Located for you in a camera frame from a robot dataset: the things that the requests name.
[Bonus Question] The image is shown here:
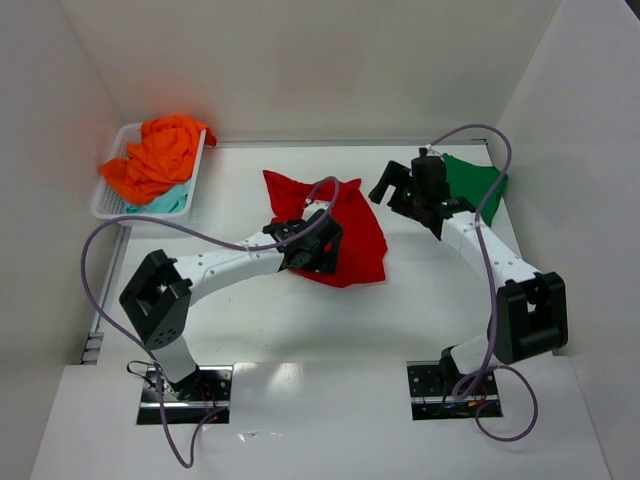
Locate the teal t shirt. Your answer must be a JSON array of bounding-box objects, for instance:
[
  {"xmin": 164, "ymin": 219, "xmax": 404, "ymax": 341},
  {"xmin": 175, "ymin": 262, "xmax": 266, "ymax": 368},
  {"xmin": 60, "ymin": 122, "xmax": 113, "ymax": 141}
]
[{"xmin": 124, "ymin": 181, "xmax": 191, "ymax": 215}]

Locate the white plastic basket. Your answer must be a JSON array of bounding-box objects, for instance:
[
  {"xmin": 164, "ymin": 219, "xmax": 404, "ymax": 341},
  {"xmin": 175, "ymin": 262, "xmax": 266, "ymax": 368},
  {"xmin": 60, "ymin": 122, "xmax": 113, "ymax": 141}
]
[{"xmin": 90, "ymin": 123, "xmax": 206, "ymax": 225}]

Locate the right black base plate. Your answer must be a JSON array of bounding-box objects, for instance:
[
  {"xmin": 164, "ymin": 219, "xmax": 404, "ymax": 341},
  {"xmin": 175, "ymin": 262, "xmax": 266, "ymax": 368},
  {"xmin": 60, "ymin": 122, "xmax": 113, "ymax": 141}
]
[{"xmin": 406, "ymin": 361, "xmax": 503, "ymax": 421}]

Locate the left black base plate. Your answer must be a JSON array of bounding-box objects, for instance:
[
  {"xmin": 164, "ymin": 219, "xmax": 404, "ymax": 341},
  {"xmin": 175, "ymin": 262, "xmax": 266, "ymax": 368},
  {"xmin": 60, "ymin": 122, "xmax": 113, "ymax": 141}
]
[{"xmin": 129, "ymin": 365, "xmax": 233, "ymax": 426}]

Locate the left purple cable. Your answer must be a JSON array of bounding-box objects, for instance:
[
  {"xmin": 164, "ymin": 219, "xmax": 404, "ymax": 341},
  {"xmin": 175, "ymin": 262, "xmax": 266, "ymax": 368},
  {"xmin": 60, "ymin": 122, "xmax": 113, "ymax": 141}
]
[{"xmin": 81, "ymin": 176, "xmax": 342, "ymax": 469}]

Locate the folded green t shirt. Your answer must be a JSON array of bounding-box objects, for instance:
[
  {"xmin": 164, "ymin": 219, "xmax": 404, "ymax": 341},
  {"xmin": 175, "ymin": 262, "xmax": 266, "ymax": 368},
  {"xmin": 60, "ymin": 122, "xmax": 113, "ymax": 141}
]
[{"xmin": 442, "ymin": 153, "xmax": 508, "ymax": 226}]

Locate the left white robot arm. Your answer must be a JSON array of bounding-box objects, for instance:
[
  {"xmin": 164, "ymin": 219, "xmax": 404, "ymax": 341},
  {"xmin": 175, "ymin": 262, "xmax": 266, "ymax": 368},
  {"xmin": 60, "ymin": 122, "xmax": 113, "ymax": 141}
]
[{"xmin": 119, "ymin": 208, "xmax": 343, "ymax": 400}]

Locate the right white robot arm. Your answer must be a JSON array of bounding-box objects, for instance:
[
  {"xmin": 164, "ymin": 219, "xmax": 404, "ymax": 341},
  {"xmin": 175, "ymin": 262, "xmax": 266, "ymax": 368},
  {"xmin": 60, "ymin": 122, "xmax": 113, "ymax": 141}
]
[{"xmin": 369, "ymin": 151, "xmax": 569, "ymax": 395}]

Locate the orange t shirt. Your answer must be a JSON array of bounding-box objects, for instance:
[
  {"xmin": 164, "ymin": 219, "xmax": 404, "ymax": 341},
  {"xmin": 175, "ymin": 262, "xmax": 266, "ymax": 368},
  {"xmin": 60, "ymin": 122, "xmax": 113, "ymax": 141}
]
[{"xmin": 99, "ymin": 115, "xmax": 217, "ymax": 205}]

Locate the red t shirt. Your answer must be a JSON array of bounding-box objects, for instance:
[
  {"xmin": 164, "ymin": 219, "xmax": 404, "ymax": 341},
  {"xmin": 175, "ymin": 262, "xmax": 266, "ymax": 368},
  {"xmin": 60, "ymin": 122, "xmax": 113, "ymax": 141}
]
[{"xmin": 263, "ymin": 170, "xmax": 387, "ymax": 288}]

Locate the purple cable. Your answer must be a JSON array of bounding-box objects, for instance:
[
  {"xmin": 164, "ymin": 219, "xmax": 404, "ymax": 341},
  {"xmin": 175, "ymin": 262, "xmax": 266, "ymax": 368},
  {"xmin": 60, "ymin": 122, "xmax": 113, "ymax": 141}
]
[
  {"xmin": 424, "ymin": 123, "xmax": 539, "ymax": 443},
  {"xmin": 81, "ymin": 176, "xmax": 342, "ymax": 469}
]

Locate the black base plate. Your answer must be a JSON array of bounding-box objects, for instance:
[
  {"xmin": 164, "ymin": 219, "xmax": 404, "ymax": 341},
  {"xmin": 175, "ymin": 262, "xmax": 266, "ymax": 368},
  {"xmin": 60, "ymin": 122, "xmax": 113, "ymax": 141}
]
[
  {"xmin": 129, "ymin": 365, "xmax": 233, "ymax": 426},
  {"xmin": 406, "ymin": 361, "xmax": 503, "ymax": 421}
]

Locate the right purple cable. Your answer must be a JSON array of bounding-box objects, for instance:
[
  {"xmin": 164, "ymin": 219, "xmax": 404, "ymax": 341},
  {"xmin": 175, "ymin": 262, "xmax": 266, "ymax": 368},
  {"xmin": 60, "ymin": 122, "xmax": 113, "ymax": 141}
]
[{"xmin": 424, "ymin": 123, "xmax": 539, "ymax": 443}]

